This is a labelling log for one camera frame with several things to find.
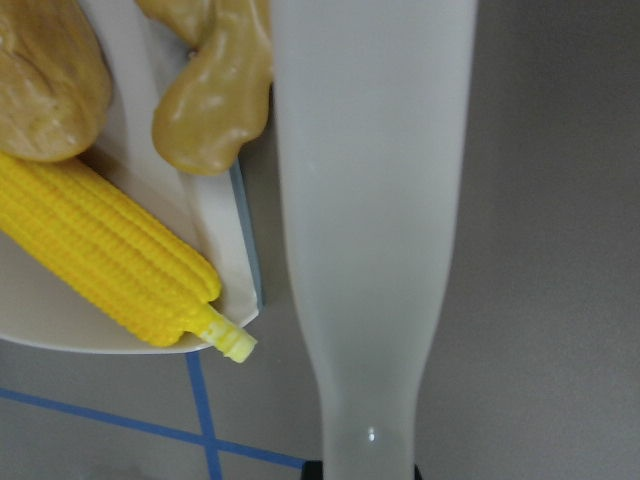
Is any beige hand brush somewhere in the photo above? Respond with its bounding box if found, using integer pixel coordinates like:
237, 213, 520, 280
271, 1, 477, 479

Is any toy ginger root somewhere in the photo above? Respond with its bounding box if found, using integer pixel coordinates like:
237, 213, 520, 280
138, 1, 273, 176

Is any yellow toy corn cob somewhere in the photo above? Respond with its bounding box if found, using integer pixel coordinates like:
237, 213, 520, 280
1, 155, 256, 363

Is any beige plastic dustpan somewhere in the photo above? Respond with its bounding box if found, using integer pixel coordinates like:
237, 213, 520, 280
1, 1, 262, 354

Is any brown toy potato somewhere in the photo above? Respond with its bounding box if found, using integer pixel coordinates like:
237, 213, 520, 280
1, 1, 112, 162

